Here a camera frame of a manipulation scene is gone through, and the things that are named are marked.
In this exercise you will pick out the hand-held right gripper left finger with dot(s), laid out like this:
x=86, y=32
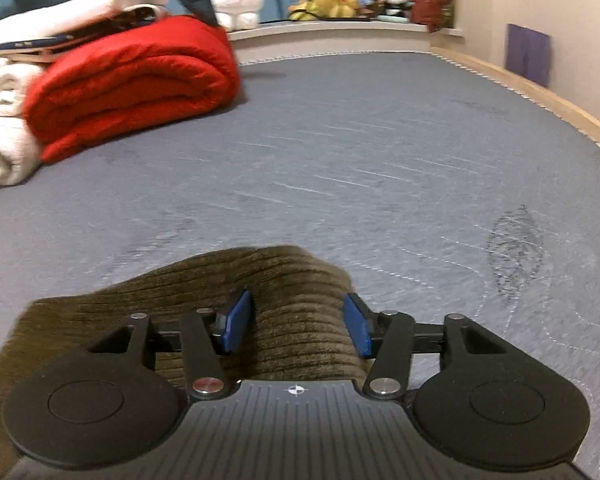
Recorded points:
x=237, y=320

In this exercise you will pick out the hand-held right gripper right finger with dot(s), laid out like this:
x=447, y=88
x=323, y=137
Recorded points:
x=357, y=325

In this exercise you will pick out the red folded blanket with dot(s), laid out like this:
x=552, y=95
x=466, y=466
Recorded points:
x=130, y=85

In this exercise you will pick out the white window ledge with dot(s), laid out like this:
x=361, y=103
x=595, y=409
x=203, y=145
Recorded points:
x=330, y=35

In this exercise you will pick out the cream knit blanket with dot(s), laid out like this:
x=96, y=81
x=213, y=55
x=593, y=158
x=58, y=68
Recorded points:
x=2, y=125

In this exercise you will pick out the white plush toy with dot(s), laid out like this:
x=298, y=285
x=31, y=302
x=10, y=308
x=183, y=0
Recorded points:
x=237, y=7

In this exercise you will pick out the purple paper sheet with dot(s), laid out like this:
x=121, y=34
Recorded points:
x=527, y=55

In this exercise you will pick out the patterned folded cloth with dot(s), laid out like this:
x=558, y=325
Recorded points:
x=80, y=35

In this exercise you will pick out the panda plush toy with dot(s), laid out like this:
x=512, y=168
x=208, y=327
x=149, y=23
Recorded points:
x=395, y=0

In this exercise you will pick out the white folded cloth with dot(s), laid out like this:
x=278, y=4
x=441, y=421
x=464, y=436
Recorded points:
x=65, y=15

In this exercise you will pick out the wooden bed frame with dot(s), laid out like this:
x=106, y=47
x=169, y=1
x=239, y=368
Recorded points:
x=555, y=105

